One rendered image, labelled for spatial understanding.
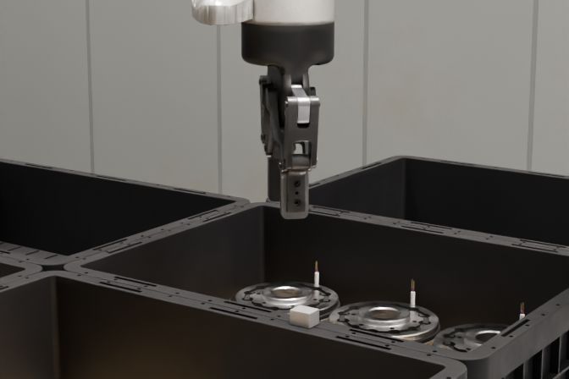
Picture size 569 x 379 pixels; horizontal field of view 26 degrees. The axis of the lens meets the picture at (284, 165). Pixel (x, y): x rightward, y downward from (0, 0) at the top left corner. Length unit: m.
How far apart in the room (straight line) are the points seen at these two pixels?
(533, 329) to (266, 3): 0.32
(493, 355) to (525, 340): 0.06
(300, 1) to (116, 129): 2.34
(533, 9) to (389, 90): 0.39
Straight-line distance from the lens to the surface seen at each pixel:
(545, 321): 0.96
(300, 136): 0.95
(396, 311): 1.15
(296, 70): 0.97
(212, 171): 3.13
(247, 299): 1.20
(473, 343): 1.08
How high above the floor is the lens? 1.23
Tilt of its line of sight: 12 degrees down
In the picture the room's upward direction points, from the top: straight up
